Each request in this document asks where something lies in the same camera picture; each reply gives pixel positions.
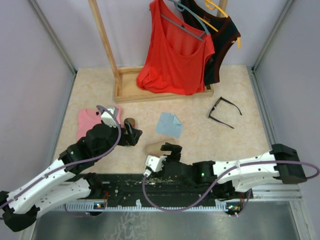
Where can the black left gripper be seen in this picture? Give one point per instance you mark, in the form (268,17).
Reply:
(131,137)

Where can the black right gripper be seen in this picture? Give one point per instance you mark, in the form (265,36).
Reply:
(176,153)

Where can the plaid brown glasses case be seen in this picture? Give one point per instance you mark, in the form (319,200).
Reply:
(130,132)

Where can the pink glasses case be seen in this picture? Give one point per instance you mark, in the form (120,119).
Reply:
(155,148)

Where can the light blue cloth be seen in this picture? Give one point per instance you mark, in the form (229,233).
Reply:
(169,125)

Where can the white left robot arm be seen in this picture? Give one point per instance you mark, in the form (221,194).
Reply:
(22,207)

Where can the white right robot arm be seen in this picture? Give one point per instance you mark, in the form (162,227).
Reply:
(275,164)

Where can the folded pink t-shirt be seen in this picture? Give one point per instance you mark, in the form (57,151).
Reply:
(87,118)

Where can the wooden clothes rack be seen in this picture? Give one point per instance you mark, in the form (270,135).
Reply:
(125,88)

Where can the red tank top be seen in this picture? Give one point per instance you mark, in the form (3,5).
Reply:
(177,54)

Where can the grey-blue plastic hanger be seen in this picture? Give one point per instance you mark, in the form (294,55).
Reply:
(190,22)

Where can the black maroon-trimmed tank top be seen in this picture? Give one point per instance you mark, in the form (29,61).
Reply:
(212,67)

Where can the yellow plastic hanger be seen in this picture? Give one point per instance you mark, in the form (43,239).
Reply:
(220,15)

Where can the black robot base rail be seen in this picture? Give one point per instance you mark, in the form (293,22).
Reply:
(167,190)

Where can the black frame sunglasses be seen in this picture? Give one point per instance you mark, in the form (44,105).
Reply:
(222,110)

